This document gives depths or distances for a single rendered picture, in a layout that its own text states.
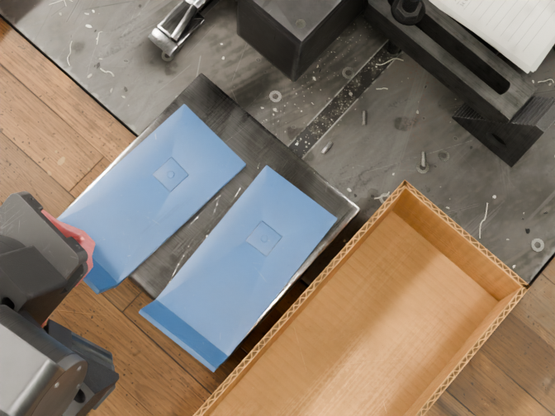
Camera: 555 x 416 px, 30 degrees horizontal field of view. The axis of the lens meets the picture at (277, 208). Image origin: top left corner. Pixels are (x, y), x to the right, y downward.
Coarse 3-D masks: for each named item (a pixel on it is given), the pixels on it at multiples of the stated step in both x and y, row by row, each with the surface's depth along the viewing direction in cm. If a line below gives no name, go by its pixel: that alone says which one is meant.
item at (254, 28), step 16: (240, 0) 80; (352, 0) 81; (240, 16) 82; (256, 16) 80; (336, 16) 81; (352, 16) 85; (240, 32) 85; (256, 32) 83; (272, 32) 80; (320, 32) 80; (336, 32) 85; (256, 48) 86; (272, 48) 83; (288, 48) 80; (304, 48) 80; (320, 48) 84; (288, 64) 83; (304, 64) 84
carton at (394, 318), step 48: (384, 240) 82; (432, 240) 81; (336, 288) 81; (384, 288) 81; (432, 288) 81; (480, 288) 81; (528, 288) 75; (288, 336) 80; (336, 336) 80; (384, 336) 80; (432, 336) 80; (480, 336) 74; (240, 384) 79; (288, 384) 79; (336, 384) 79; (384, 384) 79; (432, 384) 78
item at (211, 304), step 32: (256, 192) 81; (288, 192) 81; (224, 224) 80; (256, 224) 80; (288, 224) 80; (320, 224) 80; (192, 256) 79; (224, 256) 79; (256, 256) 79; (288, 256) 79; (192, 288) 78; (224, 288) 78; (256, 288) 79; (160, 320) 75; (192, 320) 78; (224, 320) 78; (256, 320) 78; (192, 352) 75; (224, 352) 77
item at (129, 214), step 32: (160, 128) 81; (192, 128) 82; (128, 160) 81; (160, 160) 81; (192, 160) 81; (224, 160) 81; (96, 192) 80; (128, 192) 80; (160, 192) 80; (192, 192) 80; (96, 224) 79; (128, 224) 79; (160, 224) 80; (96, 256) 79; (128, 256) 79; (96, 288) 75
